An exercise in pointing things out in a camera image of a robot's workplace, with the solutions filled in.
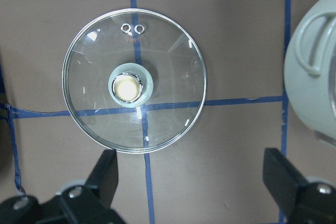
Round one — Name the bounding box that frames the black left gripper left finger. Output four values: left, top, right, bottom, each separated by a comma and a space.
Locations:
1, 150, 123, 223

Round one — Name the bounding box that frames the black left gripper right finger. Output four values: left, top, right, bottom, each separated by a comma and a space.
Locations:
262, 148, 335, 223

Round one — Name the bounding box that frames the glass pot lid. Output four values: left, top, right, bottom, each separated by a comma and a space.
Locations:
62, 8, 207, 154

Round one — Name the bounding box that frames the pale green cooking pot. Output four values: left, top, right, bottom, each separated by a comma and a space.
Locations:
284, 0, 335, 146

